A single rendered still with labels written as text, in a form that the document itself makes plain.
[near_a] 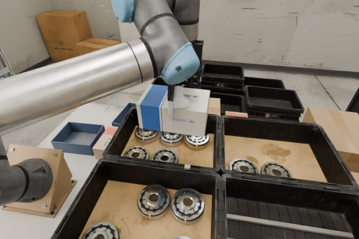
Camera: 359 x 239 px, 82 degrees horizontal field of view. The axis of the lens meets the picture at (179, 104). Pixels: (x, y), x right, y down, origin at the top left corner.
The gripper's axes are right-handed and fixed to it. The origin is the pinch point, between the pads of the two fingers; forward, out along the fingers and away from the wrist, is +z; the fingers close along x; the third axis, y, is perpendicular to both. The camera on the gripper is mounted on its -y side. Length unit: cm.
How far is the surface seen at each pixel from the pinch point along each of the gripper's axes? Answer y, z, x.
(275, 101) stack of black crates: 63, 62, 110
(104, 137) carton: -38, 34, 13
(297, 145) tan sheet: 48, 28, 20
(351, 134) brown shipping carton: 71, 25, 28
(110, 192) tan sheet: -18.8, 28.1, -15.9
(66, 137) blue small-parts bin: -62, 40, 15
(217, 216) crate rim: 16.0, 17.9, -22.0
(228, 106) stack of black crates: 25, 73, 109
